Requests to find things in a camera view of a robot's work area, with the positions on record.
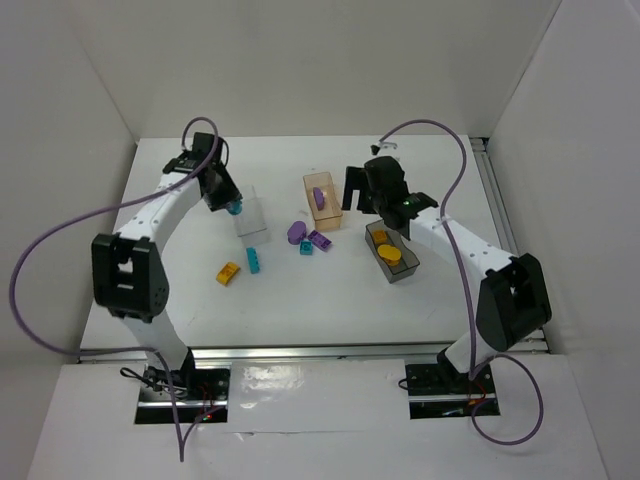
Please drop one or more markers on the yellow curved lego brick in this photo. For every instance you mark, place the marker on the yellow curved lego brick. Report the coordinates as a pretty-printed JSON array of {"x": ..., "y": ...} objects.
[{"x": 227, "y": 273}]

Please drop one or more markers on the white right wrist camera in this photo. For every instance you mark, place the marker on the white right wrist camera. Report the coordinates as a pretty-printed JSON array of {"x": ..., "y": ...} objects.
[{"x": 384, "y": 148}]

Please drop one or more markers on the purple oval lego piece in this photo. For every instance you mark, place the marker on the purple oval lego piece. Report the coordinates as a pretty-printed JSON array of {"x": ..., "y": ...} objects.
[{"x": 297, "y": 232}]

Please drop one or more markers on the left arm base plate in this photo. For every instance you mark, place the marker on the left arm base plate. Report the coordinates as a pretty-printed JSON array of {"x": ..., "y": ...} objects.
[{"x": 207, "y": 396}]

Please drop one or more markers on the purple lego brick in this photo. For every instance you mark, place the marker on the purple lego brick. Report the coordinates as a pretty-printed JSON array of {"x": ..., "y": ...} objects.
[
  {"x": 319, "y": 240},
  {"x": 319, "y": 198}
]

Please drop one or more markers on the teal decorated lego piece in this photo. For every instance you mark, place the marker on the teal decorated lego piece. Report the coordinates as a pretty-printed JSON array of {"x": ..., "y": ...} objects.
[{"x": 234, "y": 208}]

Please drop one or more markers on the aluminium rail front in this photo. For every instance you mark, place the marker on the aluminium rail front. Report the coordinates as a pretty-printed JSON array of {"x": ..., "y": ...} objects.
[{"x": 535, "y": 345}]

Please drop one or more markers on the dark smoky plastic container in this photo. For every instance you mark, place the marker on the dark smoky plastic container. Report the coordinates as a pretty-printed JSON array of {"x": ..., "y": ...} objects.
[{"x": 409, "y": 263}]

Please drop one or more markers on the clear plastic container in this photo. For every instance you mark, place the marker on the clear plastic container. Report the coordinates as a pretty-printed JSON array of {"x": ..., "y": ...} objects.
[{"x": 250, "y": 224}]

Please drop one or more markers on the aluminium rail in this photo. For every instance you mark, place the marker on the aluminium rail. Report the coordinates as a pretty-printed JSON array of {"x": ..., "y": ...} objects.
[
  {"x": 535, "y": 345},
  {"x": 500, "y": 210}
]

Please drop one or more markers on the yellow oval lego piece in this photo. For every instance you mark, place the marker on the yellow oval lego piece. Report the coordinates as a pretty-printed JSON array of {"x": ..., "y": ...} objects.
[{"x": 390, "y": 254}]

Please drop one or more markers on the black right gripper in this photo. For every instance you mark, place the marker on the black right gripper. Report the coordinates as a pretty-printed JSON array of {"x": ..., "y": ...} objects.
[{"x": 362, "y": 180}]

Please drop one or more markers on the aluminium rail right side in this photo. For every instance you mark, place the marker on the aluminium rail right side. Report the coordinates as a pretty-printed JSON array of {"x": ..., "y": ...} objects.
[{"x": 500, "y": 210}]

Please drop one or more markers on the long teal lego brick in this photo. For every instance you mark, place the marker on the long teal lego brick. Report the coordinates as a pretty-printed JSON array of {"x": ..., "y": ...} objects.
[{"x": 253, "y": 260}]

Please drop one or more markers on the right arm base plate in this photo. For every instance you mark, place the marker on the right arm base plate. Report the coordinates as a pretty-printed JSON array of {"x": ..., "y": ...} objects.
[{"x": 430, "y": 396}]

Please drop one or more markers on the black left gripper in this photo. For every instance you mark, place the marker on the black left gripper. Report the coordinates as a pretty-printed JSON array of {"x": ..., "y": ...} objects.
[{"x": 222, "y": 195}]

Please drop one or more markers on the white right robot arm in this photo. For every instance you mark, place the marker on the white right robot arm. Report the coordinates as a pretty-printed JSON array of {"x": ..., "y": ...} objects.
[{"x": 478, "y": 261}]

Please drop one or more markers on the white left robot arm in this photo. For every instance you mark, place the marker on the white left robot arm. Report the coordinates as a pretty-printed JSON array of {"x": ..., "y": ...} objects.
[{"x": 224, "y": 251}]

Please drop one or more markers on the small teal lego brick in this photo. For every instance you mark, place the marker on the small teal lego brick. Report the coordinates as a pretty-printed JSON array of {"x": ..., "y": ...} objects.
[{"x": 306, "y": 248}]

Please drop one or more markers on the orange translucent plastic container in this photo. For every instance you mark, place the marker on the orange translucent plastic container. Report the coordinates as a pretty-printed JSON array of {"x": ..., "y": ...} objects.
[{"x": 330, "y": 218}]

